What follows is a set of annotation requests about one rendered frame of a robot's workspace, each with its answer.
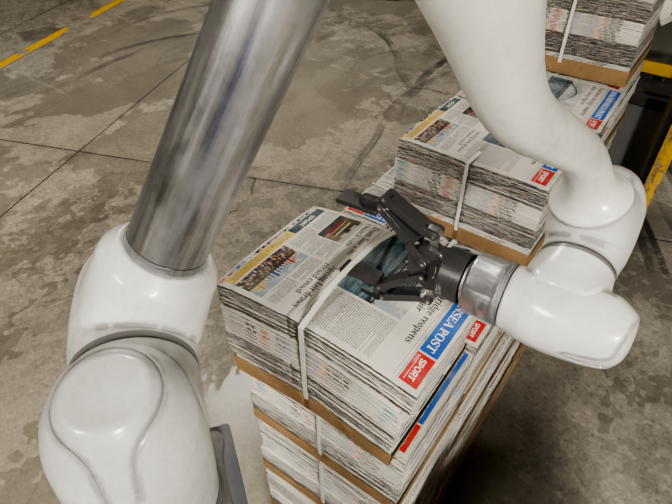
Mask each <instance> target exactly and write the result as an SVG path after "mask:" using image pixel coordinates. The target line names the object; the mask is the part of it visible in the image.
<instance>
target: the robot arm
mask: <svg viewBox="0 0 672 504"><path fill-rule="evenodd" d="M415 2H416V4H417V6H418V7H419V9H420V11H421V12H422V14H423V16H424V18H425V19H426V21H427V23H428V25H429V26H430V28H431V30H432V32H433V33H434V35H435V37H436V39H437V41H438V43H439V45H440V47H441V49H442V51H443V53H444V55H445V57H446V59H447V60H448V62H449V64H450V66H451V68H452V70H453V72H454V74H455V76H456V79H457V81H458V83H459V85H460V87H461V89H462V91H463V93H464V95H465V97H466V99H467V101H468V102H469V104H470V106H471V108H472V110H473V111H474V113H475V115H476V116H477V118H478V119H479V121H480V122H481V123H482V125H483V126H484V127H485V129H486V130H487V131H488V132H489V133H490V134H491V135H492V136H493V137H494V138H495V139H496V140H497V141H498V142H499V143H501V144H502V145H503V146H505V147H506V148H508V149H510V150H511V151H513V152H515V153H517V154H520V155H522V156H525V157H527V158H530V159H533V160H535V161H538V162H541V163H543V164H546V165H549V166H551V167H554V168H557V169H559V170H561V171H562V179H560V180H559V181H558V182H557V183H556V184H555V185H554V186H553V188H552V190H551V191H550V194H549V204H548V211H547V216H546V222H545V226H544V233H545V239H544V242H543V245H542V247H541V250H540V251H539V253H538V255H537V256H536V258H535V259H534V260H533V261H532V262H531V263H530V265H529V266H528V267H526V266H522V265H519V264H517V263H515V262H510V261H508V260H505V259H502V258H499V257H496V256H494V255H491V254H488V253H481V254H480V255H476V254H473V253H471V252H468V251H465V250H462V249H460V248H457V247H445V246H443V245H442V244H441V243H440V242H439V241H440V237H441V235H442V234H443V232H444V231H445V227H444V226H443V225H440V224H438V223H436V222H434V221H432V220H430V219H429V218H428V217H427V216H425V215H424V214H423V213H422V212H421V211H419V210H418V209H417V208H416V207H415V206H413V205H412V204H411V203H410V202H408V201H407V200H406V199H405V198H404V197H402V196H401V195H400V194H399V193H398V192H396V191H395V190H394V189H392V188H390V189H388V190H387V191H386V192H385V193H384V194H383V195H382V196H381V197H378V196H375V195H372V194H369V193H363V194H360V193H358V192H355V191H352V190H349V189H346V190H345V191H344V192H343V193H341V194H340V195H339V196H338V197H336V202H337V203H340V204H342V205H345V206H348V207H351V208H353V209H356V210H359V211H362V212H364V213H367V214H370V215H373V216H376V215H378V214H380V215H381V216H382V217H383V219H384V220H385V221H386V222H387V223H388V224H389V226H390V227H391V228H392V229H393V230H394V231H395V233H396V234H397V235H398V236H399V237H400V239H401V240H402V241H403V242H404V244H405V248H406V249H407V250H408V252H409V253H408V261H409V262H408V265H407V269H408V270H405V271H402V272H399V273H395V274H392V275H389V276H385V277H383V276H384V272H383V271H381V270H378V269H375V268H373V267H370V266H367V265H365V264H362V263H359V262H358V263H357V264H356V265H355V266H354V267H353V268H352V269H351V270H350V271H349V272H348V273H347V274H346V275H349V276H351V277H354V278H356V279H359V280H361V281H362V282H363V283H366V284H368V285H371V286H373V287H374V288H373V292H374V293H376V294H378V293H379V292H380V295H379V298H380V299H381V300H382V301H408V302H420V303H423V304H426V305H431V304H432V303H433V301H434V300H435V299H436V298H437V296H438V297H440V298H443V299H445V300H447V301H450V302H452V303H455V304H458V306H459V309H460V311H461V312H463V313H465V314H468V315H470V316H473V317H475V318H477V319H480V320H482V321H484V322H487V323H488V324H490V325H494V326H496V327H498V328H500V329H502V330H503V331H505V332H506V333H508V334H509V335H510V336H512V337H513V338H514V339H515V340H517V341H519V342H521V343H523V344H524V345H526V346H528V347H531V348H533V349H535V350H537V351H539V352H542V353H544V354H547V355H550V356H553V357H556V358H558V359H561V360H565V361H568V362H572V363H575V364H579V365H583V366H587V367H592V368H598V369H608V368H610V367H613V366H615V365H617V364H618V363H620V362H621V361H622V360H623V359H624V358H625V356H626V355H627V354H628V352H629V350H630V348H631V346H632V344H633V342H634V339H635V336H636V333H637V330H638V326H639V322H640V317H639V315H638V314H637V313H636V311H635V310H634V309H633V308H632V307H631V305H630V304H629V303H628V302H627V301H626V300H625V299H624V298H622V297H621V296H619V295H617V294H615V293H613V292H612V289H613V286H614V283H615V281H616V279H617V277H618V275H619V273H620V272H621V270H622V269H623V268H624V266H625V265H626V263H627V261H628V259H629V257H630V255H631V253H632V250H633V248H634V246H635V243H636V241H637V239H638V236H639V233H640V230H641V228H642V225H643V222H644V218H645V214H646V193H645V189H644V186H643V184H642V182H641V180H640V179H639V177H638V176H637V175H636V174H635V173H633V172H632V171H631V170H629V169H627V168H625V167H622V166H618V165H612V162H611V159H610V156H609V153H608V151H607V149H606V147H605V145H604V143H603V142H602V140H601V139H600V138H599V136H598V135H597V134H596V133H595V132H594V131H593V130H592V129H591V128H589V127H588V126H587V125H586V124H585V123H584V122H583V121H581V120H580V119H579V118H578V117H577V116H576V115H574V114H573V113H572V112H571V111H570V110H569V109H567V108H566V107H565V106H564V105H563V104H562V103H560V102H559V101H558V100H557V99H556V98H555V96H554V95H553V93H552V91H551V89H550V87H549V84H548V80H547V75H546V66H545V27H546V6H547V0H415ZM329 3H330V0H211V2H210V5H209V8H208V11H207V13H206V16H205V19H204V21H203V24H202V27H201V30H200V32H199V35H198V38H197V40H196V43H195V46H194V49H193V51H192V54H191V57H190V59H189V62H188V65H187V68H186V70H185V73H184V76H183V79H182V81H181V84H180V87H179V89H178V92H177V95H176V98H175V100H174V103H173V106H172V108H171V111H170V114H169V117H168V119H167V122H166V125H165V127H164V130H163V133H162V136H161V138H160V141H159V144H158V146H157V149H156V152H155V155H154V157H153V160H152V163H151V166H150V168H149V171H148V174H147V176H146V179H145V182H144V185H143V187H142V190H141V193H140V195H139V198H138V201H137V204H136V206H135V209H134V212H133V214H132V217H131V220H130V222H127V223H124V224H121V225H118V226H116V227H114V228H112V229H110V230H109V231H107V232H106V233H105V234H104V235H103V236H102V237H101V239H100V241H99V243H98V244H97V246H96V248H95V250H94V252H93V254H92V255H91V256H90V257H89V259H88V260H87V261H86V263H85V265H84V266H83V268H82V270H81V272H80V274H79V277H78V280H77V283H76V287H75V291H74V295H73V300H72V305H71V311H70V317H69V324H68V334H67V351H66V363H67V369H66V370H65V371H64V372H63V373H62V374H61V375H60V377H59V378H58V379H57V380H56V382H55V383H54V385H53V387H52V388H51V390H50V392H49V394H48V396H47V398H46V401H45V403H44V406H43V409H42V413H41V417H40V422H39V430H38V447H39V455H40V460H41V464H42V467H43V470H44V472H45V475H46V477H47V479H48V481H49V483H50V485H51V487H52V489H53V491H54V493H55V495H56V496H57V498H58V500H59V501H60V503H61V504H233V502H232V497H231V493H230V488H229V483H228V478H227V474H226V469H225V464H224V448H225V441H224V437H223V434H222V433H221V432H219V431H217V430H210V422H209V417H208V412H207V407H206V402H205V397H204V391H203V386H202V381H201V376H200V370H199V341H200V340H201V339H202V337H203V332H204V328H205V324H206V320H207V316H208V312H209V308H210V305H211V302H212V299H213V295H214V292H215V289H216V286H217V282H218V271H217V268H216V265H215V262H214V259H213V257H212V256H211V254H210V252H211V249H212V247H213V245H214V243H215V241H216V239H217V237H218V235H219V233H220V231H221V229H222V226H223V224H224V222H225V220H226V218H227V216H228V214H229V212H230V210H231V208H232V206H233V203H234V201H235V199H236V197H237V195H238V193H239V191H240V189H241V187H242V185H243V183H244V180H245V178H246V176H247V174H248V172H249V170H250V168H251V166H252V164H253V162H254V160H255V157H256V155H257V153H258V151H259V149H260V147H261V145H262V143H263V141H264V139H265V136H266V134H267V132H268V130H269V128H270V126H271V124H272V122H273V120H274V118H275V116H276V113H277V111H278V109H279V107H280V105H281V103H282V101H283V99H284V97H285V95H286V93H287V90H288V88H289V86H290V84H291V82H292V80H293V78H294V76H295V74H296V72H297V70H298V67H299V65H300V63H301V61H302V59H303V57H304V55H305V53H306V51H307V49H308V47H309V44H310V42H311V40H312V38H313V36H314V34H315V32H316V30H317V28H318V26H319V24H320V21H321V19H322V17H323V15H324V13H325V11H326V9H327V7H328V5H329ZM386 208H388V209H389V210H386ZM417 240H418V241H419V244H416V245H415V246H414V244H415V243H416V242H417ZM428 240H429V241H428ZM382 277H383V278H382ZM417 282H418V283H420V284H421V285H422V286H423V287H414V286H401V285H405V284H407V285H410V284H414V283H417Z"/></svg>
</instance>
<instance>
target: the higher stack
mask: <svg viewBox="0 0 672 504"><path fill-rule="evenodd" d="M665 1H666V0H547V6H546V27H545V54H546V55H551V56H555V57H559V58H558V62H560V63H561V59H562V58H565V59H569V60H574V61H578V62H583V63H587V64H592V65H596V66H601V67H606V68H610V69H615V70H620V71H624V72H629V74H630V72H631V70H632V69H633V68H634V66H635V65H636V64H637V62H638V61H639V60H640V59H641V57H642V56H643V55H644V53H645V52H646V50H647V49H648V48H649V45H650V42H651V41H652V39H653V37H654V36H653V35H654V32H655V31H656V28H657V24H658V21H659V20H660V18H659V15H660V11H661V10H662V8H663V4H664V3H665ZM643 64H644V60H643V61H642V63H641V64H640V66H639V67H638V69H637V70H636V72H635V73H634V74H633V76H632V77H631V79H630V80H629V82H628V83H627V84H626V86H625V87H624V88H622V87H618V86H614V85H609V84H605V83H601V82H596V81H592V80H588V79H583V78H579V77H575V76H570V75H566V74H562V73H557V72H553V71H549V70H546V73H547V74H551V75H556V76H560V77H564V78H568V79H572V80H576V81H580V82H585V83H589V84H593V85H597V86H601V87H605V88H609V89H613V90H617V91H621V92H625V93H626V94H625V96H624V97H623V99H622V100H621V102H620V103H619V105H618V107H617V108H616V110H615V111H614V113H613V114H612V116H611V117H610V119H609V121H608V123H607V125H606V127H605V129H607V130H608V131H607V133H606V136H605V138H604V140H603V143H604V144H605V143H606V141H607V140H608V138H609V137H610V136H611V134H612V133H613V131H614V130H615V128H616V127H617V125H618V124H619V122H620V121H621V119H622V117H623V114H624V111H625V108H626V106H627V104H628V101H629V99H630V98H631V96H632V95H633V93H634V92H635V88H636V84H637V83H638V80H639V78H640V77H641V76H639V74H640V72H641V69H642V68H643V66H642V65H643Z"/></svg>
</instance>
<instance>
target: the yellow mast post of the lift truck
mask: <svg viewBox="0 0 672 504"><path fill-rule="evenodd" d="M671 160H672V97H671V99H670V101H669V103H668V106H667V108H666V110H665V113H664V115H663V117H662V119H661V122H660V124H659V126H658V129H657V131H656V133H655V135H654V138H653V140H652V142H651V144H650V147H649V149H648V151H647V154H646V156H645V158H644V160H643V163H642V165H641V167H640V170H639V172H638V174H637V176H638V177H639V179H640V180H641V182H642V184H643V186H644V189H645V193H646V212H647V210H648V208H649V206H650V204H651V202H652V200H653V198H654V196H655V193H656V191H657V189H658V187H659V185H660V183H661V181H662V179H663V177H664V175H665V173H666V170H667V168H668V166H669V164H670V162H671Z"/></svg>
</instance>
